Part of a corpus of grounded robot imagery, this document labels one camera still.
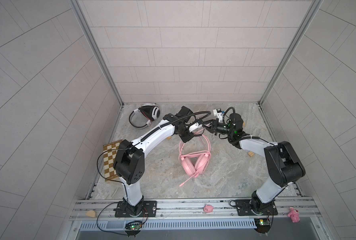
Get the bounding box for small wooden block right side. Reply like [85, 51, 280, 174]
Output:
[247, 151, 255, 157]

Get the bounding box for black white headphones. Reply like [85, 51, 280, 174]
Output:
[129, 103, 161, 129]

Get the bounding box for left arm loose black cable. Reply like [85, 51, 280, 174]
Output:
[96, 146, 128, 187]

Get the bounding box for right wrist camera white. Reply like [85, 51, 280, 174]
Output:
[213, 109, 224, 121]

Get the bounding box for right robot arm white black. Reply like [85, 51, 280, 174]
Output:
[203, 114, 305, 215]

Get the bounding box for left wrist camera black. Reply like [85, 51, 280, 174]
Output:
[176, 106, 193, 123]

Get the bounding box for pink pig toy centre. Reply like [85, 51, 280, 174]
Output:
[203, 204, 214, 214]

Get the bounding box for pink pig toy right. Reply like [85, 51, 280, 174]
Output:
[287, 207, 300, 223]

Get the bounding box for circuit board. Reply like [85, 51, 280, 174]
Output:
[125, 221, 143, 231]
[254, 219, 271, 234]

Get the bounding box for left circuit board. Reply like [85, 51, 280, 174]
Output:
[125, 221, 143, 231]

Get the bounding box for beige wooden piece on rail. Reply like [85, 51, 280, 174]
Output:
[86, 210, 97, 218]

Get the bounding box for right circuit board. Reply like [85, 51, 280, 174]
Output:
[254, 219, 271, 234]

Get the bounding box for wooden chessboard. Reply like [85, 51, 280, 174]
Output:
[103, 140, 123, 182]

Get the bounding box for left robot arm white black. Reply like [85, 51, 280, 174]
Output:
[114, 111, 210, 217]

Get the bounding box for pink pig toy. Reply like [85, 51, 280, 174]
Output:
[287, 207, 300, 223]
[203, 204, 214, 214]

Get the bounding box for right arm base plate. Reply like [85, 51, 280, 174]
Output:
[233, 199, 278, 216]

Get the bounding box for pink headphones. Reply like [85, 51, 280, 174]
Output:
[178, 135, 211, 187]

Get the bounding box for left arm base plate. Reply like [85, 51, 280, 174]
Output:
[115, 201, 157, 218]

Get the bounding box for aluminium rail frame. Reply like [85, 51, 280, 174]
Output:
[70, 197, 321, 220]

